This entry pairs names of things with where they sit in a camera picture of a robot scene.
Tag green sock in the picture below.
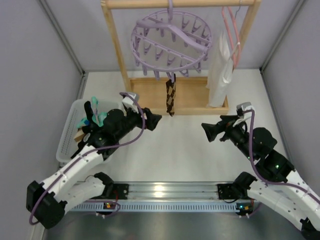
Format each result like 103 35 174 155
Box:
91 96 107 127
76 117 90 129

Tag green sock front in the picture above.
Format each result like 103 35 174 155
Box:
76 117 90 129

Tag brown argyle sock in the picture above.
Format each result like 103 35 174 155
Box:
165 73 177 117

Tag purple round clip hanger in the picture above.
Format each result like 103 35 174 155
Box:
130 0 213 80

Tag black blue grey sock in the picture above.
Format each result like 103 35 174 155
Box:
73 130 94 156

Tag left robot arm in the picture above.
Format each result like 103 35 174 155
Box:
26 107 162 229

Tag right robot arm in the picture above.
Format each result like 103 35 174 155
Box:
201 115 320 240

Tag brown socks in basket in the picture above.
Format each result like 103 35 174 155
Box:
73 128 87 145

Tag white cloth on hanger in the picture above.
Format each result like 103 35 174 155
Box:
206 32 233 108

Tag white plastic basket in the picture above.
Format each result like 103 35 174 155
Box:
56 99 124 164

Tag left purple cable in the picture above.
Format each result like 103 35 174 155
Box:
28 91 147 225

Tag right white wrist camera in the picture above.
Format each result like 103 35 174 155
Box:
233 102 255 127

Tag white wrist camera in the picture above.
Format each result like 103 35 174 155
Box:
122 92 140 113
233 102 255 127

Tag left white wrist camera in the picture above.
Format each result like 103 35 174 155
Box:
122 92 140 113

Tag wooden clothes rack frame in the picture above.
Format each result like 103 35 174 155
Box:
100 0 261 115

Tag pink wire hanger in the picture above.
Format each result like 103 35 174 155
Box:
221 6 242 69

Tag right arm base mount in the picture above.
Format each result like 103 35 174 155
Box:
217 183 258 201

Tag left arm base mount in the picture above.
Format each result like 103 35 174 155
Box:
91 183 129 200

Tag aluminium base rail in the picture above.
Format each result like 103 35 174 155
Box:
39 181 313 201

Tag grey slotted cable duct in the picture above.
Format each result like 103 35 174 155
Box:
70 201 253 213

